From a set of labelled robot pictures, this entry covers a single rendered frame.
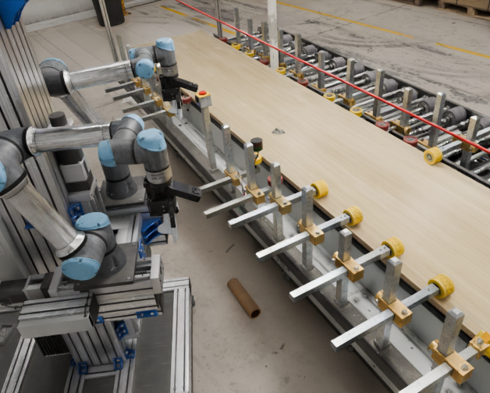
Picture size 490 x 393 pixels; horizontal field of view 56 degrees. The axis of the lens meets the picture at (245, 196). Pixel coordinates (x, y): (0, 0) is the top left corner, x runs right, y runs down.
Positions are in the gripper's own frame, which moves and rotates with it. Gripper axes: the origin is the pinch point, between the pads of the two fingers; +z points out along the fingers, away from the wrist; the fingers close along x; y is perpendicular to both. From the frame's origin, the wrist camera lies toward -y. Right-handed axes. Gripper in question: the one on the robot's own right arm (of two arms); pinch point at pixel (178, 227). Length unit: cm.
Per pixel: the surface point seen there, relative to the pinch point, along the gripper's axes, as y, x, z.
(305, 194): -49, -32, 17
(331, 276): -53, -3, 36
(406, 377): -74, 27, 62
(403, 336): -83, 4, 70
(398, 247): -82, -13, 35
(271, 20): -64, -238, 6
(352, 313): -63, -5, 62
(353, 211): -71, -37, 34
